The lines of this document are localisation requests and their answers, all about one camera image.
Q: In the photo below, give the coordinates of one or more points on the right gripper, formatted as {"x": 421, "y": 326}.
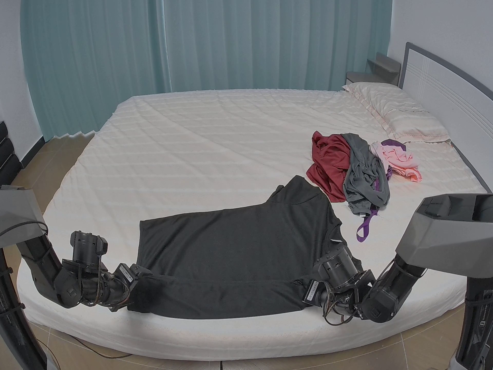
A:
{"x": 316, "y": 293}

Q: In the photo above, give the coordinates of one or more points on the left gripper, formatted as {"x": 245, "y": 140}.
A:
{"x": 133, "y": 283}

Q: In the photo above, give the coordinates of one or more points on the black T-shirt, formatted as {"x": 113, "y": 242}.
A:
{"x": 238, "y": 253}

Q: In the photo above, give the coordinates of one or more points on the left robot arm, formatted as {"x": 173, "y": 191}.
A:
{"x": 42, "y": 264}

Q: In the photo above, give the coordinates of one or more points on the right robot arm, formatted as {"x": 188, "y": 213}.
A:
{"x": 443, "y": 237}

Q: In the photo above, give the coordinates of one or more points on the bed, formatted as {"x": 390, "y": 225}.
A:
{"x": 215, "y": 148}

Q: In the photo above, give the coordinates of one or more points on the grey garment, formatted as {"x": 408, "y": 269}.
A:
{"x": 364, "y": 179}

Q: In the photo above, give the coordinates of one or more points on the dark red garment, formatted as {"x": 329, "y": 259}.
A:
{"x": 331, "y": 168}

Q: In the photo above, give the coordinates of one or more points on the pink garment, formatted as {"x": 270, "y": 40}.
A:
{"x": 400, "y": 162}

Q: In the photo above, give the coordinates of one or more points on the purple garment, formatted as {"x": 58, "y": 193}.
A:
{"x": 393, "y": 143}

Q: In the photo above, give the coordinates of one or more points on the black chest of drawers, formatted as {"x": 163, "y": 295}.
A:
{"x": 8, "y": 152}

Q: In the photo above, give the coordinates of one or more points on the cream pillow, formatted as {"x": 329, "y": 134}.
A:
{"x": 400, "y": 114}

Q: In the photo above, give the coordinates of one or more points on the grey bedside table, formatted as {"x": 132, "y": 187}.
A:
{"x": 373, "y": 71}

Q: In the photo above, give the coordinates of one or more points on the blue-green curtain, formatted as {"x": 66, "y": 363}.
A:
{"x": 96, "y": 52}
{"x": 277, "y": 29}

